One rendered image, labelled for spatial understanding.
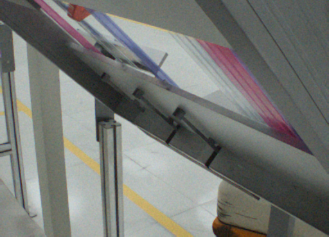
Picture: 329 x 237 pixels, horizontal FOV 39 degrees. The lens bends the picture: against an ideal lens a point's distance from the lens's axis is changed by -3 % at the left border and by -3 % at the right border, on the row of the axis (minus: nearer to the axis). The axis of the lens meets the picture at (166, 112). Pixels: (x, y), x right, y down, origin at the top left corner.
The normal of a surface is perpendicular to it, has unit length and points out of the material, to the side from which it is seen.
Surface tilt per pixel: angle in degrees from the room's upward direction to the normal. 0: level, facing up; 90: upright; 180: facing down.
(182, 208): 0
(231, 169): 45
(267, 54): 90
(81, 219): 0
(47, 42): 90
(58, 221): 90
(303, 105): 90
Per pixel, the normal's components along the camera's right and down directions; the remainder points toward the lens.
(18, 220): 0.02, -0.93
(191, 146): -0.55, -0.51
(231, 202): -0.45, 0.32
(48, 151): 0.67, 0.29
